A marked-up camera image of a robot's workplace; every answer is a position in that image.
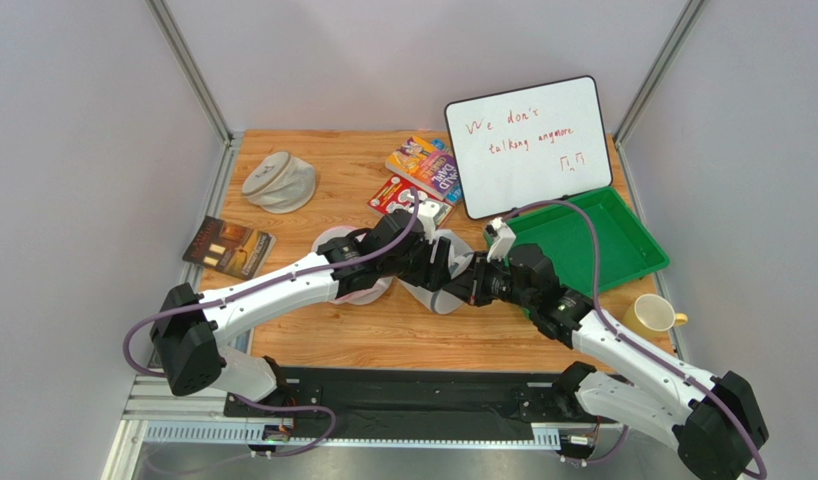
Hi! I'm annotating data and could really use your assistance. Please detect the aluminium frame rail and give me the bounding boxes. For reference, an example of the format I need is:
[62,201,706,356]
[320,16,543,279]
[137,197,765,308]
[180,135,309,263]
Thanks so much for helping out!
[145,0,244,307]
[613,0,708,384]

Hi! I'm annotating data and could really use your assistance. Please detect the white mesh laundry bag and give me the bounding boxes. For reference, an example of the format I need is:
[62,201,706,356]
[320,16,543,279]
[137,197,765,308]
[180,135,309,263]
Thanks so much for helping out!
[400,229,473,315]

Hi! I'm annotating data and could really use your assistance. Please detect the aluminium frame rail left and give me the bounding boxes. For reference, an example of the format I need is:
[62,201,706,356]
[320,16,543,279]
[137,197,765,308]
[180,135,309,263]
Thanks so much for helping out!
[145,0,244,307]

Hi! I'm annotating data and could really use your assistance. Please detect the yellow cup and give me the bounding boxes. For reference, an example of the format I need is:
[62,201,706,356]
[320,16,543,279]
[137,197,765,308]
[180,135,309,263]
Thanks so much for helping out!
[621,294,689,340]

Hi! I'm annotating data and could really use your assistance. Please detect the beige mesh laundry bag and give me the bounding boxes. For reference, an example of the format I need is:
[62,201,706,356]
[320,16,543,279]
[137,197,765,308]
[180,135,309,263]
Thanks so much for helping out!
[241,151,316,214]

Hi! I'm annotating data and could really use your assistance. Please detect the aluminium frame rail right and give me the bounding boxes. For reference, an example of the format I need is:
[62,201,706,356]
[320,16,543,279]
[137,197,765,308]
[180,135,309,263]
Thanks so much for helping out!
[613,0,708,384]

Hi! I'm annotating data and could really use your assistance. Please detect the pink-rimmed mesh laundry bag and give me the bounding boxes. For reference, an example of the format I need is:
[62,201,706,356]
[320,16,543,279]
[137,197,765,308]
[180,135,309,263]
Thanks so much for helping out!
[311,225,391,306]

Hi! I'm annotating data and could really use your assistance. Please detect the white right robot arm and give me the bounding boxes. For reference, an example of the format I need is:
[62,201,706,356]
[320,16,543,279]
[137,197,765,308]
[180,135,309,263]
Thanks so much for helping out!
[443,244,769,479]

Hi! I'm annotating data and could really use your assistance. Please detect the red comic paperback book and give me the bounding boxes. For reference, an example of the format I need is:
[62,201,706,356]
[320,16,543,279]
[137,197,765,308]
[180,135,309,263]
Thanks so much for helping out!
[366,175,454,228]

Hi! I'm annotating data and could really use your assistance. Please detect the green plastic tray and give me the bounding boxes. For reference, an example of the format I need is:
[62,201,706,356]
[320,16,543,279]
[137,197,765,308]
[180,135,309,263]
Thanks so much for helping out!
[507,187,670,295]

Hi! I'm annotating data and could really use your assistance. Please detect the Roald Dahl colourful book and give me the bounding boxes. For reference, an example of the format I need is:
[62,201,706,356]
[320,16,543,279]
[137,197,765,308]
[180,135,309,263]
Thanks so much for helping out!
[385,136,460,201]

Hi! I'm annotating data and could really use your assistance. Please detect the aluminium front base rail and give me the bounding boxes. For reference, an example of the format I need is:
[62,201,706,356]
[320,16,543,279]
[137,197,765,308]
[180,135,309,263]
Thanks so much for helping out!
[99,373,743,480]

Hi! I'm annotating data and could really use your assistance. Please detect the Kate DiCamillo dark book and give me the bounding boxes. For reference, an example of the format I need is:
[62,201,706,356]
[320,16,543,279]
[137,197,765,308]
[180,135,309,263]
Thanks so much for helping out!
[182,216,276,280]

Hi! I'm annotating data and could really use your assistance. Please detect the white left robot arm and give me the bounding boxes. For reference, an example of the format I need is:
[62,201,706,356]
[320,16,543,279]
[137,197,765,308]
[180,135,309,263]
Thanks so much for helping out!
[150,211,453,400]

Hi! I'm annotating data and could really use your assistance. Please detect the whiteboard with red writing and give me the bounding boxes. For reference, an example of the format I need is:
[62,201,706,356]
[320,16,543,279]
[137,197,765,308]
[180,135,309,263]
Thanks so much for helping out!
[444,75,613,220]

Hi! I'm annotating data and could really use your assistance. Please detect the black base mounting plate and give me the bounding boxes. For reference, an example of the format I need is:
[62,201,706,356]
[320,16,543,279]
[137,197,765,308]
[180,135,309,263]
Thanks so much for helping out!
[223,365,623,442]

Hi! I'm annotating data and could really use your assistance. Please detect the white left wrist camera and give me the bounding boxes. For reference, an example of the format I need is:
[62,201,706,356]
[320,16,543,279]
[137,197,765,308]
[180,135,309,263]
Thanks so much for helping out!
[404,201,451,233]

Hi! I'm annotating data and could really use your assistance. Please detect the dark blue hardcover book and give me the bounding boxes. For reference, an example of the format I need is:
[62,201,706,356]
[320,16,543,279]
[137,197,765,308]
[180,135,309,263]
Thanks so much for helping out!
[147,327,252,371]

